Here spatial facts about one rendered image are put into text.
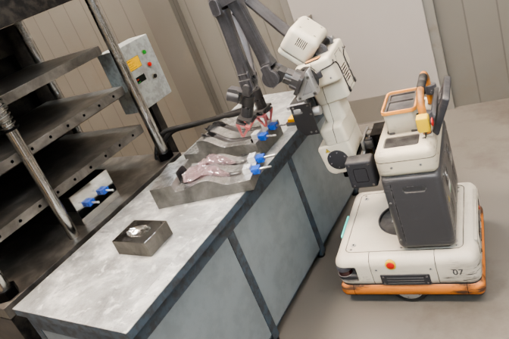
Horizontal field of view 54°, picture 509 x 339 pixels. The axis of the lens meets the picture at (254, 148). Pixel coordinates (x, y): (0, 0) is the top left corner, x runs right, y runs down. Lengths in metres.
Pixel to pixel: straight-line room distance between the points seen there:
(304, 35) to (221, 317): 1.26
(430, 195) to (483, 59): 2.14
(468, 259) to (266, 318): 0.96
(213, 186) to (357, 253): 0.78
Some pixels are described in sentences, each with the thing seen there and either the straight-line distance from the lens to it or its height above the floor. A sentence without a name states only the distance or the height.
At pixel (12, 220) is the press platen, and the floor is 1.04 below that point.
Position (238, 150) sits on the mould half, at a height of 0.85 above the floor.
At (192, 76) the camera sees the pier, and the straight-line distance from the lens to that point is 4.71.
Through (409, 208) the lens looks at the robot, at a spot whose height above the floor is 0.52.
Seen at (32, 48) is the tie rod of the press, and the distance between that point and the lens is 3.40.
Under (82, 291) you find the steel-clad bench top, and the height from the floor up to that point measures 0.80.
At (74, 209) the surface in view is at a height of 0.89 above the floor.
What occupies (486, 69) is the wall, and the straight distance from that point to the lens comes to 4.24.
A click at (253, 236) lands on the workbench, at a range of 2.39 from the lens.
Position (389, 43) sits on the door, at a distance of 4.14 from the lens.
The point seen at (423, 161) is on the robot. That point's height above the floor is 0.75.
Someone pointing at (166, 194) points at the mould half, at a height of 0.87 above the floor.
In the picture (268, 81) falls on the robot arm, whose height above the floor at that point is 1.23.
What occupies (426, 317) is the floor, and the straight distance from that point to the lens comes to 2.54.
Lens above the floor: 1.81
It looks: 23 degrees down
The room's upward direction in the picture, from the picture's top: 22 degrees counter-clockwise
